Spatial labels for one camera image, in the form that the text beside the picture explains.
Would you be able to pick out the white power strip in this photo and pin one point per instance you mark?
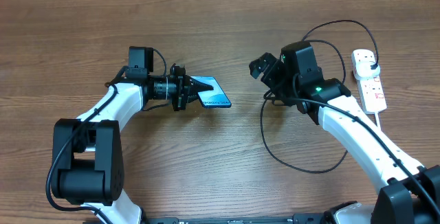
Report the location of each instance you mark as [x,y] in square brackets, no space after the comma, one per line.
[371,90]

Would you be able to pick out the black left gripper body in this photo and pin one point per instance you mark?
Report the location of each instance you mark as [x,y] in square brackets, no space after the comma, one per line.
[179,88]

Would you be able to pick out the blue screen Galaxy smartphone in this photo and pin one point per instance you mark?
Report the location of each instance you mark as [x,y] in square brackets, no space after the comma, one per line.
[215,98]

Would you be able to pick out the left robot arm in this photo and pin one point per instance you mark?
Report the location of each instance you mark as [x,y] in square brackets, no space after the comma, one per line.
[87,171]

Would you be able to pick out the white charger plug adapter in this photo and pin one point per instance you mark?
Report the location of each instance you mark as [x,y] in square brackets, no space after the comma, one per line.
[366,70]

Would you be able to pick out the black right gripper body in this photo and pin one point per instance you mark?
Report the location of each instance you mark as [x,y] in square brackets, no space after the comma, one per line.
[276,79]

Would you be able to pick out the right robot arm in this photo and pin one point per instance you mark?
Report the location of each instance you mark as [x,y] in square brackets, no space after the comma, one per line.
[407,191]

